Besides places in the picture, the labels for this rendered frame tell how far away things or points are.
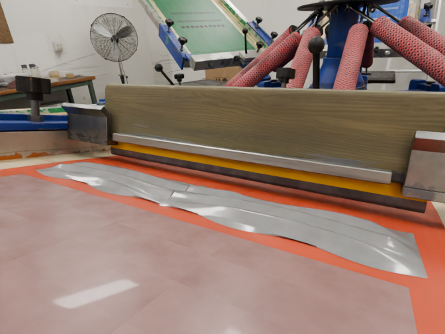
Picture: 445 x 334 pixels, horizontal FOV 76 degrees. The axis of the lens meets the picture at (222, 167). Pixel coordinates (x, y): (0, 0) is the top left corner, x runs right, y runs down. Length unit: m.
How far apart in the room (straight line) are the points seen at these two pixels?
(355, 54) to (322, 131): 0.56
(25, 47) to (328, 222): 4.40
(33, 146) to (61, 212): 0.23
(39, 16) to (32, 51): 0.44
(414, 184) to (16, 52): 4.37
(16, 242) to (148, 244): 0.07
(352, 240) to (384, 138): 0.11
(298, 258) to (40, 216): 0.17
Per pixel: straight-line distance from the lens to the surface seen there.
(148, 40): 5.88
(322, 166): 0.27
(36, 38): 4.58
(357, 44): 0.85
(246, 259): 0.16
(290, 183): 0.30
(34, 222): 0.22
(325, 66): 1.07
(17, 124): 0.44
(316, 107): 0.28
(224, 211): 0.21
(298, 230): 0.20
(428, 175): 0.27
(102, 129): 0.42
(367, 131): 0.27
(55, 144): 0.47
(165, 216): 0.21
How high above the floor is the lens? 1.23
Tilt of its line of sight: 24 degrees down
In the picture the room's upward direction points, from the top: 4 degrees counter-clockwise
